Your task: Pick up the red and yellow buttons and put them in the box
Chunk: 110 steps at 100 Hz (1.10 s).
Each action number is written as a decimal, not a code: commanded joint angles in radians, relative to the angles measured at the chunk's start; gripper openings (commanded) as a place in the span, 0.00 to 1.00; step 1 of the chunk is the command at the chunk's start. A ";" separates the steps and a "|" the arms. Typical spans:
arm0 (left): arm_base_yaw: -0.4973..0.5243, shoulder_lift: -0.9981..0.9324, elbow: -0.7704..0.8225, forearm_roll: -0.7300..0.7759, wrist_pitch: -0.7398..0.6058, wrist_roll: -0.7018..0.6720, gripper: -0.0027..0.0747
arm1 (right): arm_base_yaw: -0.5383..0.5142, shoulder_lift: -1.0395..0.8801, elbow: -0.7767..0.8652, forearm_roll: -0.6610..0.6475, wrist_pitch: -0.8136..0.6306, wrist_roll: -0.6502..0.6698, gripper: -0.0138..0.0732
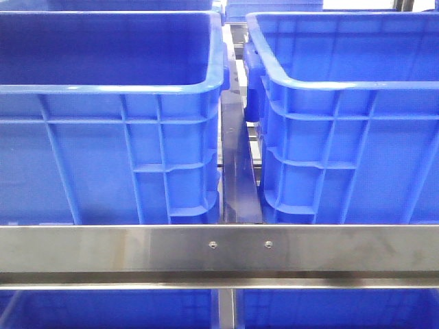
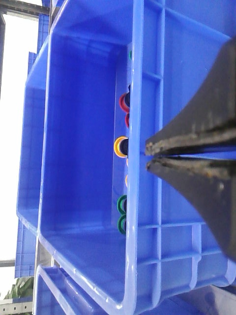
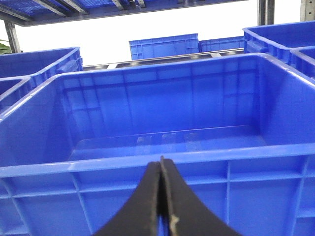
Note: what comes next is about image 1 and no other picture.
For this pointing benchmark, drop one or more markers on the steel centre divider bar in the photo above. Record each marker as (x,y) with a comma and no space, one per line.
(241,203)

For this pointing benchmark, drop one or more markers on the large blue crate left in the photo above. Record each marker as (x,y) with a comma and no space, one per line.
(110,117)

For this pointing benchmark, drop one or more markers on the large blue crate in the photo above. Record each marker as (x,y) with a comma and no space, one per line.
(346,108)
(110,117)

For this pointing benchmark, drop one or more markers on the large blue crate right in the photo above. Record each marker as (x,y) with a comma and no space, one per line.
(346,108)

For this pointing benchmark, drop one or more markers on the blue crate lower right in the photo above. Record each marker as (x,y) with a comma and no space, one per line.
(338,308)

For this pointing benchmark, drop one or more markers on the blue crate rear right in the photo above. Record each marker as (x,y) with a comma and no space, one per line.
(236,11)

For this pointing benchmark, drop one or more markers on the blue crate rear left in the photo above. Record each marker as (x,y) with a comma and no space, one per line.
(111,5)

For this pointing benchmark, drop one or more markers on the blue crate lower left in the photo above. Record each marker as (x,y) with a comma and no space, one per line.
(112,309)

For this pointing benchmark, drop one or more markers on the steel vertical post below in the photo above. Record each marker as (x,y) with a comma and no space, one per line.
(227,313)

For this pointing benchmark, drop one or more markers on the stainless steel front rail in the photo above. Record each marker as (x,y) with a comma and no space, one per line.
(179,257)

